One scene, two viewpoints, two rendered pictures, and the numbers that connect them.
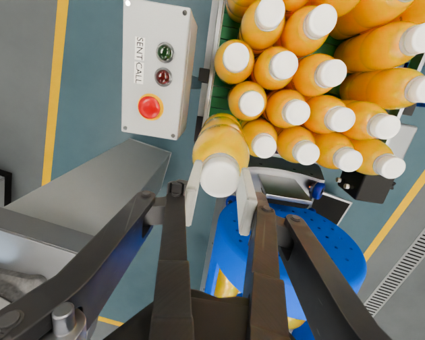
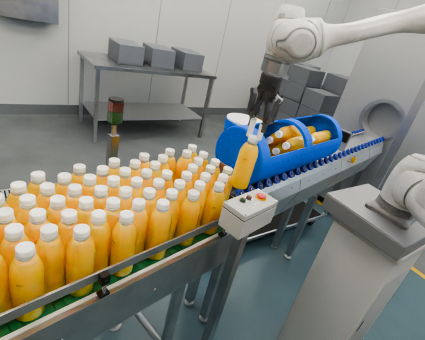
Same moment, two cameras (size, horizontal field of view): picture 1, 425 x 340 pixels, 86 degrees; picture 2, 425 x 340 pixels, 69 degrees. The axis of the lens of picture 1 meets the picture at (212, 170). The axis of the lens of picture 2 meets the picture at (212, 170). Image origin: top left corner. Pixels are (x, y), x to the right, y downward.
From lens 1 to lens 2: 1.04 m
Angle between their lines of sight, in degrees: 48
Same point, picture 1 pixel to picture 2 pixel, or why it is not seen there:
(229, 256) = (264, 152)
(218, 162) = (251, 137)
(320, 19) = (187, 173)
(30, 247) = (363, 214)
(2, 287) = (386, 207)
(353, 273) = (229, 130)
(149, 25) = (242, 208)
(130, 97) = (266, 203)
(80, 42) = not seen: outside the picture
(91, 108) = not seen: outside the picture
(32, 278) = (371, 206)
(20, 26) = not seen: outside the picture
